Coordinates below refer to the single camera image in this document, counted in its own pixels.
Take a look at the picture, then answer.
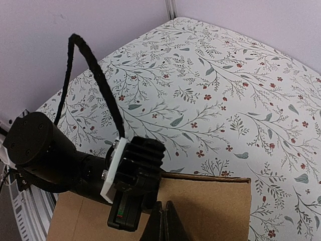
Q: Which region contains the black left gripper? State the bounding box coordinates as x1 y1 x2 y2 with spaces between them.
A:
72 151 110 205

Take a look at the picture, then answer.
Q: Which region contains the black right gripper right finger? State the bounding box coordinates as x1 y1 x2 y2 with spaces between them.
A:
164 201 189 241

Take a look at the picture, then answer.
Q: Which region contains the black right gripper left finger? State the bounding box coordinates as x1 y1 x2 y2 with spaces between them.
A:
141 201 165 241

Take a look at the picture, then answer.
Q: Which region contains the brown cardboard box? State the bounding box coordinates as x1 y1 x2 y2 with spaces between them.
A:
47 173 251 240

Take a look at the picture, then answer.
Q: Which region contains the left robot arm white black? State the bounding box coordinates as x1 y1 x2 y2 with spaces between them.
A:
4 112 107 204

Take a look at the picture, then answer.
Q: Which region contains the floral patterned table mat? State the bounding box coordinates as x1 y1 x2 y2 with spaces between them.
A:
34 16 321 241

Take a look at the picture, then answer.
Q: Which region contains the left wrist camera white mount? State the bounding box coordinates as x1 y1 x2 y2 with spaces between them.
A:
100 137 166 232

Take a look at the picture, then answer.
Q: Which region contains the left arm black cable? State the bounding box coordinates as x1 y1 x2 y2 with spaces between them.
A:
54 33 126 140

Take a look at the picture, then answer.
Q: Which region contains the left aluminium frame post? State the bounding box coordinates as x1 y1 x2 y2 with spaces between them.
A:
165 0 178 20

